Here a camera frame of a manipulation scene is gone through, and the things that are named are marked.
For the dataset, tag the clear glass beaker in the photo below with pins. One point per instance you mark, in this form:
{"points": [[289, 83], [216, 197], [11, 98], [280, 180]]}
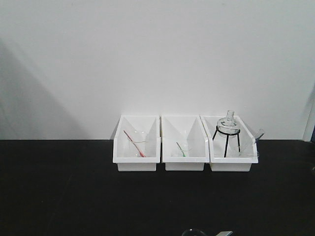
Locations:
{"points": [[193, 232]]}

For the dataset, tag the small beaker in left bin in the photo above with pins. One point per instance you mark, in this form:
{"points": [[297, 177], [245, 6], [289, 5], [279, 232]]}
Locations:
{"points": [[138, 136]]}

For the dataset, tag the small beaker in bin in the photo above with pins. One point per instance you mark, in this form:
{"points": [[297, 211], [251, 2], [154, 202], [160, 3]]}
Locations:
{"points": [[138, 136], [177, 153]]}

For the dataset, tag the small beaker in middle bin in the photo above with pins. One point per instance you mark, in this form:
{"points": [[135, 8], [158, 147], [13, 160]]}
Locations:
{"points": [[177, 153]]}

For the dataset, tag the left white storage bin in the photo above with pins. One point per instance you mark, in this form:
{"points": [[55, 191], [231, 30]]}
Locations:
{"points": [[125, 155]]}

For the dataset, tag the white storage bin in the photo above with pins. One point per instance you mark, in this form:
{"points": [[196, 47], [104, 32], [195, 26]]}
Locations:
{"points": [[187, 131], [125, 155], [230, 154]]}

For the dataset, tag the middle white storage bin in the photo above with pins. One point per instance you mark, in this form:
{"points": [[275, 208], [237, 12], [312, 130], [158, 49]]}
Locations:
{"points": [[187, 131]]}

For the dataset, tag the red striped stirring rod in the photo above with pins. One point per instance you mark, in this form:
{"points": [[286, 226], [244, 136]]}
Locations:
{"points": [[141, 153]]}

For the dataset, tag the right white storage bin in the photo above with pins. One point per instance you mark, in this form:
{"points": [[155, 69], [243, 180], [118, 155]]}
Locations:
{"points": [[230, 154]]}

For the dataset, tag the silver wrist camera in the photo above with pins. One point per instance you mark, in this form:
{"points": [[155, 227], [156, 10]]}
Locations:
{"points": [[225, 233]]}

